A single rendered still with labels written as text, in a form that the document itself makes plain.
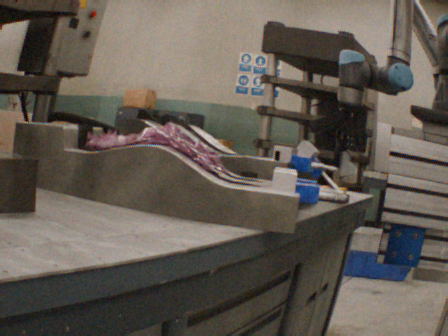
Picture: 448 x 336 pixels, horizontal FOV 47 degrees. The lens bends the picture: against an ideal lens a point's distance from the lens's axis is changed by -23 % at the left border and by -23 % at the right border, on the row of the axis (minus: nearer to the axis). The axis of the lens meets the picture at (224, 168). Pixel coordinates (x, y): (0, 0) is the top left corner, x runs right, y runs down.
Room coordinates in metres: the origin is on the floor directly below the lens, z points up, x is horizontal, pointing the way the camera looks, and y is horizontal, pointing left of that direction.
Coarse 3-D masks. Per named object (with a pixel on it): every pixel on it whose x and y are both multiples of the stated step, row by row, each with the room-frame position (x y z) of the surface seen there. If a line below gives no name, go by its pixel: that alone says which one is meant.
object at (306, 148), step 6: (300, 144) 1.37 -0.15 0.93; (306, 144) 1.36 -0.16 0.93; (312, 144) 1.40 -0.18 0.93; (300, 150) 1.37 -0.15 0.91; (306, 150) 1.36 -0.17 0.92; (312, 150) 1.36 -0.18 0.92; (306, 156) 1.36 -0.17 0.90; (312, 156) 1.37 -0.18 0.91; (318, 162) 1.36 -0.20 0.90; (312, 174) 1.36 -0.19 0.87; (318, 174) 1.35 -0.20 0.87; (324, 174) 1.36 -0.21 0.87; (324, 180) 1.36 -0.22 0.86; (330, 180) 1.36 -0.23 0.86; (330, 186) 1.36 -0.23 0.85; (336, 186) 1.35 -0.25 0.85
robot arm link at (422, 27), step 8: (416, 0) 1.56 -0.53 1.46; (416, 8) 1.55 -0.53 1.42; (416, 16) 1.56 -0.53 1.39; (424, 16) 1.56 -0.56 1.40; (416, 24) 1.57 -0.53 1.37; (424, 24) 1.56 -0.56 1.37; (416, 32) 1.59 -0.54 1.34; (424, 32) 1.56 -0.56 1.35; (432, 32) 1.56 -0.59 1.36; (424, 40) 1.58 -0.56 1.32; (432, 40) 1.56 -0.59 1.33; (424, 48) 1.60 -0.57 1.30; (432, 48) 1.57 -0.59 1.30; (432, 56) 1.58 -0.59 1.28; (432, 64) 1.61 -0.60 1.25; (432, 72) 1.62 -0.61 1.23
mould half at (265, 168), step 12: (132, 120) 1.35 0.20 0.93; (144, 120) 1.34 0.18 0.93; (120, 132) 1.36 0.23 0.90; (132, 132) 1.35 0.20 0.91; (204, 132) 1.55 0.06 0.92; (216, 144) 1.52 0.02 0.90; (228, 156) 1.26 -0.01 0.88; (228, 168) 1.26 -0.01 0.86; (240, 168) 1.25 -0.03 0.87; (252, 168) 1.24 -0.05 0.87; (264, 168) 1.23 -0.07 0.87; (288, 168) 1.23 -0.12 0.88; (300, 204) 1.34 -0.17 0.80
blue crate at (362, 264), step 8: (352, 256) 4.42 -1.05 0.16; (360, 256) 4.39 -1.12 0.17; (368, 256) 4.35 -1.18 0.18; (352, 264) 4.42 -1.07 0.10; (360, 264) 4.38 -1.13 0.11; (368, 264) 4.35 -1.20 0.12; (376, 264) 4.32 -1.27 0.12; (344, 272) 4.43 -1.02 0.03; (352, 272) 4.41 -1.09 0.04; (360, 272) 4.38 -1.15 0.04; (368, 272) 4.35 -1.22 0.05; (376, 272) 4.32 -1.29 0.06; (384, 272) 4.28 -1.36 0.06; (392, 272) 4.25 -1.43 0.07; (400, 272) 4.22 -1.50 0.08; (408, 272) 4.50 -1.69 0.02; (392, 280) 4.25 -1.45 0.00; (400, 280) 4.21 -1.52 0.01
